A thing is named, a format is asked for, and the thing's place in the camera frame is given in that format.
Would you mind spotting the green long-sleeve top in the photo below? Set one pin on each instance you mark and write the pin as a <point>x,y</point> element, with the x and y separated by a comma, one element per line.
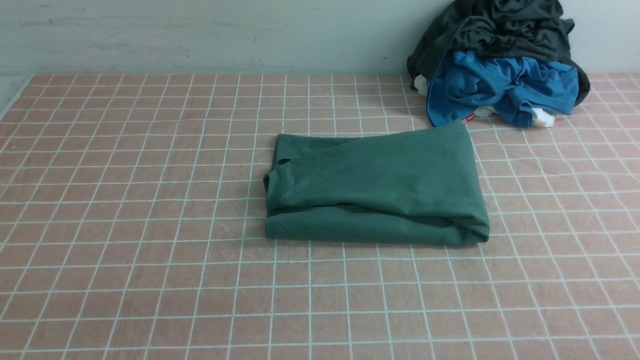
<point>417,187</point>

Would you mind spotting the blue garment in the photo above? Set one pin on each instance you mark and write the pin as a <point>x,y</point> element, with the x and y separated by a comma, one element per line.
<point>511,85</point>

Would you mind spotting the dark grey garment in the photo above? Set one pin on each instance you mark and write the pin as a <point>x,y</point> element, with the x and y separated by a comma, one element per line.
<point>496,29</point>

